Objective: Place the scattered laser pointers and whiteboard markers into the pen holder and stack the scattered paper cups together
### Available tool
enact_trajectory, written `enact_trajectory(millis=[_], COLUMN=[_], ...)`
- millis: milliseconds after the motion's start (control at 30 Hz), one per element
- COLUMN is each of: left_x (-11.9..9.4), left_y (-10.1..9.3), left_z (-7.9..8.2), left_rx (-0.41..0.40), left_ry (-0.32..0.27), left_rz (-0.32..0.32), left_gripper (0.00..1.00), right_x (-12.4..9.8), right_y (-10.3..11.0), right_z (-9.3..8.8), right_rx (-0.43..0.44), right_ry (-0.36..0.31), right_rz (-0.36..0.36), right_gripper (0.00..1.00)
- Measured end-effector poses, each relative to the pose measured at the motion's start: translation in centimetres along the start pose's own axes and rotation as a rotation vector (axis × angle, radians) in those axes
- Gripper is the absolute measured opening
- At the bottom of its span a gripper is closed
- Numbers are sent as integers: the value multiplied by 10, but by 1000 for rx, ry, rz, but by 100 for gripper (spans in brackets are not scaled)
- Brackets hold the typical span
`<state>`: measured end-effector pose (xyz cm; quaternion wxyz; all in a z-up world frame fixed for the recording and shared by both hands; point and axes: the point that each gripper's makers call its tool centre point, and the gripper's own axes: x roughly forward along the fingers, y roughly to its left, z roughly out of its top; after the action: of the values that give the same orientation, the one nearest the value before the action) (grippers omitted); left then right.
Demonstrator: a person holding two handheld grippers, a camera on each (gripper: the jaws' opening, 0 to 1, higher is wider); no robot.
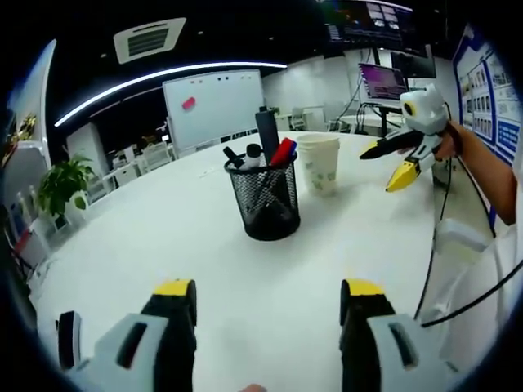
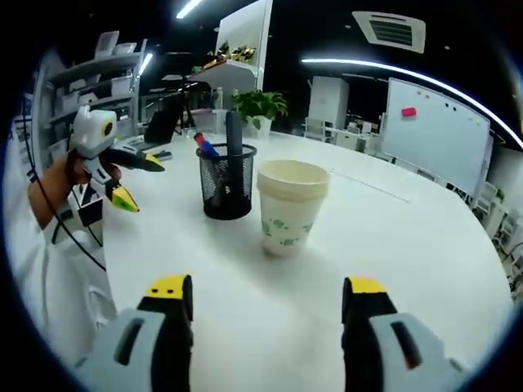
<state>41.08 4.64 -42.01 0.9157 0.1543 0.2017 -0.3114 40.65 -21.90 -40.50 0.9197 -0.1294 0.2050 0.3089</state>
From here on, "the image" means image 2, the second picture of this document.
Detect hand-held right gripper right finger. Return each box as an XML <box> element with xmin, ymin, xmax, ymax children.
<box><xmin>341</xmin><ymin>276</ymin><xmax>467</xmax><ymax>392</ymax></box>

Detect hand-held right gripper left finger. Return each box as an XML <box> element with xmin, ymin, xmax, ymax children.
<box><xmin>75</xmin><ymin>274</ymin><xmax>195</xmax><ymax>392</ymax></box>

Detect black mesh pen holder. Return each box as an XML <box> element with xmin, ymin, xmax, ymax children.
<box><xmin>195</xmin><ymin>142</ymin><xmax>258</xmax><ymax>221</ymax></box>

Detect white paper cup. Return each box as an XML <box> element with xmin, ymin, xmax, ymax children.
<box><xmin>257</xmin><ymin>181</ymin><xmax>330</xmax><ymax>203</ymax></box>
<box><xmin>259</xmin><ymin>194</ymin><xmax>326</xmax><ymax>257</ymax></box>
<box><xmin>257</xmin><ymin>159</ymin><xmax>330</xmax><ymax>193</ymax></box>

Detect white rolling whiteboard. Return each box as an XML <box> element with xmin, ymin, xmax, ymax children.
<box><xmin>382</xmin><ymin>77</ymin><xmax>491</xmax><ymax>197</ymax></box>

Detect row of small whiteboard magnets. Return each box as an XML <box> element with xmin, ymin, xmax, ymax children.
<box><xmin>416</xmin><ymin>91</ymin><xmax>481</xmax><ymax>123</ymax></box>

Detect person's left hand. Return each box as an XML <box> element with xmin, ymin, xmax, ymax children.
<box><xmin>63</xmin><ymin>153</ymin><xmax>123</xmax><ymax>187</ymax></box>

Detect black laptop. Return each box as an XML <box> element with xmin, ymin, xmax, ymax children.
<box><xmin>142</xmin><ymin>109</ymin><xmax>181</xmax><ymax>145</ymax></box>

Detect grey metal shelving rack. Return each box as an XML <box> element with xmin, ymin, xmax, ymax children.
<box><xmin>34</xmin><ymin>38</ymin><xmax>149</xmax><ymax>164</ymax></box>

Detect black tripod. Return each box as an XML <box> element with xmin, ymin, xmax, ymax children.
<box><xmin>173</xmin><ymin>83</ymin><xmax>197</xmax><ymax>136</ymax></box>

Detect short ceiling light strip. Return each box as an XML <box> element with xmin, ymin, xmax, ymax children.
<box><xmin>138</xmin><ymin>51</ymin><xmax>154</xmax><ymax>77</ymax></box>

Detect green potted plant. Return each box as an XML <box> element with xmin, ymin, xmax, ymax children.
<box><xmin>231</xmin><ymin>90</ymin><xmax>288</xmax><ymax>138</ymax></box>

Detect gold ornaments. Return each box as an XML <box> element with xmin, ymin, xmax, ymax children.
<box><xmin>206</xmin><ymin>40</ymin><xmax>257</xmax><ymax>66</ymax></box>

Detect long ceiling light strip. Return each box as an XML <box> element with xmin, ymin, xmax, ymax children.
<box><xmin>176</xmin><ymin>0</ymin><xmax>205</xmax><ymax>20</ymax></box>

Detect white display stand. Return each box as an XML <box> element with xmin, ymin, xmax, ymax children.
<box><xmin>188</xmin><ymin>0</ymin><xmax>274</xmax><ymax>93</ymax></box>

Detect tall white cabinet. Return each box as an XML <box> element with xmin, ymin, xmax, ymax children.
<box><xmin>308</xmin><ymin>76</ymin><xmax>351</xmax><ymax>130</ymax></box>

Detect curved ceiling light strip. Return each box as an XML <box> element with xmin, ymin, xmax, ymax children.
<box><xmin>301</xmin><ymin>57</ymin><xmax>523</xmax><ymax>149</ymax></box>

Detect white ceiling air vent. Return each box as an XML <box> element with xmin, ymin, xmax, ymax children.
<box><xmin>351</xmin><ymin>11</ymin><xmax>427</xmax><ymax>54</ymax></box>

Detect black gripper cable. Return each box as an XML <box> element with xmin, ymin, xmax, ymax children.
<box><xmin>22</xmin><ymin>109</ymin><xmax>108</xmax><ymax>271</ymax></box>

